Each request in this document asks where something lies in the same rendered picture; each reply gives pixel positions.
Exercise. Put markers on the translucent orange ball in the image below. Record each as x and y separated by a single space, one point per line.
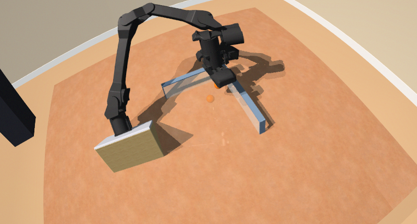
210 98

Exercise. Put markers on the clear low corner walls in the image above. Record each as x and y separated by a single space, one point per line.
239 88

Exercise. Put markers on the clear l-shaped low wall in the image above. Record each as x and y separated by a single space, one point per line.
203 78

